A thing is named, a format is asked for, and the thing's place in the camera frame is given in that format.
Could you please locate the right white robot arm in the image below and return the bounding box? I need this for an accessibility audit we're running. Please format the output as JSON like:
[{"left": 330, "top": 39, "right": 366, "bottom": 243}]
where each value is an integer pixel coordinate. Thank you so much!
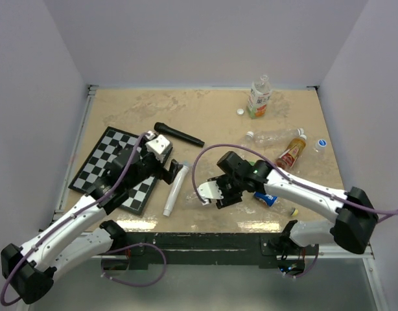
[{"left": 198, "top": 151, "right": 378, "bottom": 255}]

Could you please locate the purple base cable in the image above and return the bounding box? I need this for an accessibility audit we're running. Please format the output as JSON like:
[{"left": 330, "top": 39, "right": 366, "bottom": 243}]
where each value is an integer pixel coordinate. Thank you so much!
[
  {"left": 100, "top": 242, "right": 168, "bottom": 286},
  {"left": 281, "top": 242, "right": 320, "bottom": 279}
]

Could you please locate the aluminium frame rail right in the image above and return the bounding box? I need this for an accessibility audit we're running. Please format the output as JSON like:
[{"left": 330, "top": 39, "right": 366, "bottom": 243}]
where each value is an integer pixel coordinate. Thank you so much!
[{"left": 317, "top": 244, "right": 375, "bottom": 259}]

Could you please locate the aluminium frame rail left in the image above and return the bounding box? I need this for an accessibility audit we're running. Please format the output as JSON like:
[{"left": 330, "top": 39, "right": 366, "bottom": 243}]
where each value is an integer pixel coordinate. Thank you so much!
[{"left": 48, "top": 84, "right": 99, "bottom": 226}]

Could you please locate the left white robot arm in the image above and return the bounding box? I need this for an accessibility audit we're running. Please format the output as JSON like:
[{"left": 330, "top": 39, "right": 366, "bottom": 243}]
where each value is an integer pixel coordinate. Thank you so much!
[{"left": 0, "top": 148, "right": 182, "bottom": 306}]

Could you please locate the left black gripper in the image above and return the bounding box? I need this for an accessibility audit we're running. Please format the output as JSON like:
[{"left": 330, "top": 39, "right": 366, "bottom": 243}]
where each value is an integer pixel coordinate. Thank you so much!
[{"left": 126, "top": 137, "right": 182, "bottom": 190}]

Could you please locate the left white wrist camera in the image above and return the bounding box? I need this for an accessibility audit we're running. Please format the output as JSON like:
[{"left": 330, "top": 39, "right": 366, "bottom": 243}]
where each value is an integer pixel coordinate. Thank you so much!
[{"left": 145, "top": 131, "right": 172, "bottom": 163}]

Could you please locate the white microphone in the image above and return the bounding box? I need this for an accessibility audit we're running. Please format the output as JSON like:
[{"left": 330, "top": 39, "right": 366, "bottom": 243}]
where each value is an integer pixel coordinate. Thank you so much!
[{"left": 163, "top": 161, "right": 191, "bottom": 217}]

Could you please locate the clear Pocari Sweat bottle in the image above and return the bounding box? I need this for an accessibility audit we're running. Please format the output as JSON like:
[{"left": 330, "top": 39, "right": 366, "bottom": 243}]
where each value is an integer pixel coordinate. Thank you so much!
[{"left": 314, "top": 139, "right": 327, "bottom": 154}]

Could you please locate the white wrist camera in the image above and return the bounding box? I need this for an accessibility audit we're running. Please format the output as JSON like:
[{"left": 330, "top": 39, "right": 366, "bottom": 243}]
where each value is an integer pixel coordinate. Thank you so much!
[
  {"left": 198, "top": 180, "right": 224, "bottom": 205},
  {"left": 145, "top": 131, "right": 172, "bottom": 163}
]

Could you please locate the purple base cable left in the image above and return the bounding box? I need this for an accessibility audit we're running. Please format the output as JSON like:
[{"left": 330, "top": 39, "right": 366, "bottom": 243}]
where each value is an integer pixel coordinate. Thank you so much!
[{"left": 100, "top": 242, "right": 168, "bottom": 286}]

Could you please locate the Pepsi label clear bottle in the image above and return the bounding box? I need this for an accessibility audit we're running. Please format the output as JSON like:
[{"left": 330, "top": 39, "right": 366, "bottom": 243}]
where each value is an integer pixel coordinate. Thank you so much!
[{"left": 253, "top": 192, "right": 299, "bottom": 218}]

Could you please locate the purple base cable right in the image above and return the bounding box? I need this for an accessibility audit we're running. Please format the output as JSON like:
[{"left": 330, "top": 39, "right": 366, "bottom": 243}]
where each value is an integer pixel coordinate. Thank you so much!
[{"left": 281, "top": 242, "right": 320, "bottom": 279}]

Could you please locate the red label tea bottle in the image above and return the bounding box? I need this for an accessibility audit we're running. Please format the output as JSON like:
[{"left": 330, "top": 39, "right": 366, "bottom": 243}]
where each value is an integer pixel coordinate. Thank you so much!
[{"left": 275, "top": 134, "right": 307, "bottom": 171}]

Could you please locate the blue Pocari Sweat cap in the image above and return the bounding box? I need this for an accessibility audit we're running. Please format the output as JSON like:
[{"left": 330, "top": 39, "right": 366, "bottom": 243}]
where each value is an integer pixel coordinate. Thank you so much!
[{"left": 317, "top": 139, "right": 327, "bottom": 148}]

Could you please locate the black white chessboard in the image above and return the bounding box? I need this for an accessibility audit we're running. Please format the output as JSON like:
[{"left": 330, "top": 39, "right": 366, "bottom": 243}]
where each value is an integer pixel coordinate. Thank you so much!
[{"left": 69, "top": 126, "right": 172, "bottom": 216}]

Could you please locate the black microphone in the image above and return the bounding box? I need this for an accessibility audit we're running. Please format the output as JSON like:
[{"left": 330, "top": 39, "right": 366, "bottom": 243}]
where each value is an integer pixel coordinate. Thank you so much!
[{"left": 154, "top": 122, "right": 205, "bottom": 148}]

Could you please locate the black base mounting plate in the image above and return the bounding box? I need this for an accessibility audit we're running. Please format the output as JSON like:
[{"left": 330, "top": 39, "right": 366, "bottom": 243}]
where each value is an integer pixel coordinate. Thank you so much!
[{"left": 108, "top": 232, "right": 316, "bottom": 270}]

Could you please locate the aluminium frame rail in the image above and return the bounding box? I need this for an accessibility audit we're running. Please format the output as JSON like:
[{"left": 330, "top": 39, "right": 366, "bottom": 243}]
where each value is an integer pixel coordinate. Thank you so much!
[
  {"left": 48, "top": 84, "right": 99, "bottom": 226},
  {"left": 317, "top": 244, "right": 375, "bottom": 259}
]

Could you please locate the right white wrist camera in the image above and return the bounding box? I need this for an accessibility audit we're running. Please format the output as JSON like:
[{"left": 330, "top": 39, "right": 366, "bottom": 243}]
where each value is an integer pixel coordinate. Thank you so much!
[{"left": 198, "top": 180, "right": 224, "bottom": 205}]

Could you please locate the white label tea bottle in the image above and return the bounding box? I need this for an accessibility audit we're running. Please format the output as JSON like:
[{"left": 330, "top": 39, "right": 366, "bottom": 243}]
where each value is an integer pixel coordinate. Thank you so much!
[{"left": 247, "top": 75, "right": 272, "bottom": 119}]

